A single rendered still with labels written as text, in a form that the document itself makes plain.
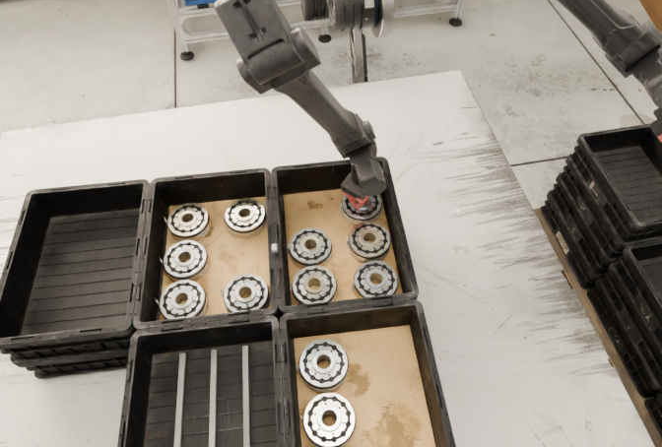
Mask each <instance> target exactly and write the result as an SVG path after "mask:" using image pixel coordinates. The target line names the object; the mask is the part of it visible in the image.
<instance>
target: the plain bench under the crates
mask: <svg viewBox="0 0 662 447"><path fill-rule="evenodd" d="M327 89H328V90H329V91H330V93H331V94H332V95H333V96H334V97H335V98H336V99H337V100H338V101H339V102H340V103H341V105H342V106H343V107H345V108H346V109H348V110H351V111H352V112H353V113H354V114H355V113H357V114H358V115H359V117H360V118H361V119H362V120H363V121H369V122H370V124H371V126H372V128H373V130H374V133H375V136H376V139H375V142H376V145H377V154H376V156H377V157H384V158H386V159H387V160H388V163H389V167H390V171H391V175H392V179H393V184H394V188H395V192H396V196H397V200H398V205H399V209H400V213H401V217H402V221H403V226H404V229H405V233H406V237H407V241H408V246H409V250H410V254H411V258H412V262H413V267H414V271H415V275H416V279H417V283H418V288H419V295H418V298H417V300H418V301H419V302H420V303H421V304H422V306H423V308H424V312H425V316H426V320H427V324H428V328H429V333H430V340H431V344H432V348H433V353H434V357H435V361H436V365H437V369H438V374H439V378H440V382H441V386H442V390H443V395H444V399H445V403H446V406H447V410H448V415H449V419H450V423H451V427H452V431H453V436H454V440H455V444H456V447H656V446H655V444H654V442H653V440H652V438H651V436H650V434H649V432H648V430H647V428H646V426H645V424H644V422H643V420H642V418H641V417H640V415H639V413H638V411H637V409H636V407H635V405H634V403H633V401H632V399H631V397H630V395H629V392H628V391H627V389H626V387H625V385H624V383H623V381H622V379H621V377H620V375H619V373H618V371H617V369H616V367H615V365H614V364H613V362H612V361H611V359H610V357H609V355H608V353H607V351H606V349H605V347H604V345H603V343H602V341H601V339H600V338H599V336H598V334H597V332H596V330H595V328H594V326H593V324H592V322H591V320H590V318H589V316H588V314H587V312H586V311H585V309H584V307H583V305H582V303H581V301H580V299H579V297H578V295H577V293H576V291H575V289H574V287H573V285H572V284H571V282H570V280H569V278H568V276H567V274H566V272H565V270H564V268H563V265H562V263H561V261H560V259H559V258H558V256H557V254H556V252H555V250H554V248H553V246H552V244H551V242H550V240H549V238H548V236H547V235H546V233H545V232H544V230H543V228H542V226H541V224H540V222H539V220H538V218H537V216H536V214H535V212H534V210H533V208H532V206H531V205H530V203H529V201H528V199H527V197H526V195H525V193H524V191H523V189H522V187H521V185H520V183H519V181H518V179H517V178H516V176H515V174H514V172H513V170H512V168H511V166H510V164H509V162H508V160H507V158H506V156H505V154H504V152H503V151H502V149H501V147H500V145H499V143H498V141H497V138H496V136H495V134H494V132H493V130H492V128H491V126H490V125H489V123H488V121H487V119H486V117H485V115H484V113H483V111H482V109H481V107H480V106H479V104H478V102H477V100H476V98H475V97H474V95H473V93H472V91H471V89H470V87H469V85H468V83H467V81H466V79H465V77H464V75H463V73H462V71H460V70H452V71H445V72H438V73H430V74H423V75H416V76H409V77H402V78H394V79H387V80H379V81H372V82H365V83H357V84H350V85H343V86H336V87H329V88H327ZM349 159H350V158H346V159H343V157H342V156H341V155H340V153H339V152H338V150H337V149H336V147H335V146H334V144H333V143H332V141H331V139H330V136H329V134H328V133H327V132H326V131H325V130H324V129H323V128H322V127H321V126H320V125H319V124H317V123H316V122H315V121H314V120H313V119H312V118H311V117H310V116H309V115H308V114H307V113H306V112H305V111H304V110H302V109H301V108H300V107H299V106H298V105H297V104H296V103H295V102H294V101H293V100H292V99H291V98H289V97H288V96H286V95H284V94H277V95H269V96H257V97H249V98H242V99H234V100H227V101H220V102H212V103H205V104H197V105H190V106H183V107H176V108H169V109H162V110H154V111H147V112H139V113H132V114H125V115H117V116H110V117H103V118H96V119H89V120H81V121H74V122H66V123H59V124H52V125H44V126H37V127H30V128H23V129H16V130H8V131H2V132H1V134H0V240H11V239H13V235H14V232H15V229H16V226H17V222H18V219H19V216H20V212H21V209H22V207H23V203H24V200H25V197H26V195H27V193H28V192H30V191H32V190H34V189H43V188H54V187H64V186H75V185H85V184H96V183H105V182H116V181H126V180H137V179H146V180H148V181H149V183H151V181H152V180H153V179H155V178H158V177H169V176H178V175H189V174H199V173H210V172H220V171H231V170H241V169H251V168H261V167H265V168H268V169H269V170H270V172H271V170H272V169H273V168H274V167H276V166H282V165H293V164H303V163H314V162H324V161H334V160H349ZM126 371H127V368H126V369H117V370H109V371H101V372H92V373H84V374H75V375H66V376H58V377H49V378H41V379H38V378H36V377H35V376H34V371H27V370H26V368H25V367H18V366H17V365H15V364H14V363H12V361H11V360H10V355H9V354H3V353H1V352H0V447H117V443H118V434H119V426H120V419H121V411H122V403H123V395H124V387H125V379H126Z"/></svg>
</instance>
